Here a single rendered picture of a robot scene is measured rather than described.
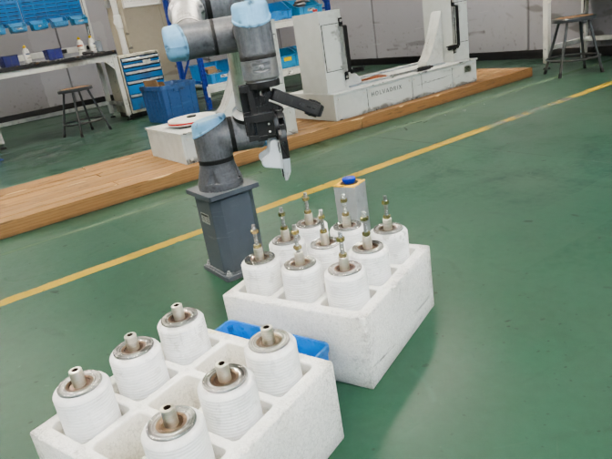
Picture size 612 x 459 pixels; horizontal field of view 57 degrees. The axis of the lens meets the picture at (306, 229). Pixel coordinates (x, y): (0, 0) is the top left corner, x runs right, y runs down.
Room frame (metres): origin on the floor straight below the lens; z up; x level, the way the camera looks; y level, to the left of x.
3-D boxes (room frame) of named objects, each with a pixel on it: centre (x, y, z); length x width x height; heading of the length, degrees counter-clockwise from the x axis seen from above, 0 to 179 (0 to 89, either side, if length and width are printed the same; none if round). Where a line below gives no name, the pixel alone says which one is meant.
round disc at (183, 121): (3.57, 0.59, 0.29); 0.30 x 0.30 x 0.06
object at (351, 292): (1.13, -0.07, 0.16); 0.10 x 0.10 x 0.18
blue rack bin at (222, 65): (6.60, 0.74, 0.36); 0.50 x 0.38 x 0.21; 34
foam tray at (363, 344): (1.29, -0.04, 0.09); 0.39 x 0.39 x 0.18; 55
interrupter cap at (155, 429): (0.69, 0.24, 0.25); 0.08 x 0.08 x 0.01
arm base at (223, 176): (1.83, 0.26, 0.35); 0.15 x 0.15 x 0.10
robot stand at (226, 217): (1.83, 0.26, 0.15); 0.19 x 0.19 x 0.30; 33
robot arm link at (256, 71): (1.19, 0.04, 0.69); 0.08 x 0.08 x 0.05
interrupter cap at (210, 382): (0.79, 0.17, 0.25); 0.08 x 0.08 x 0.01
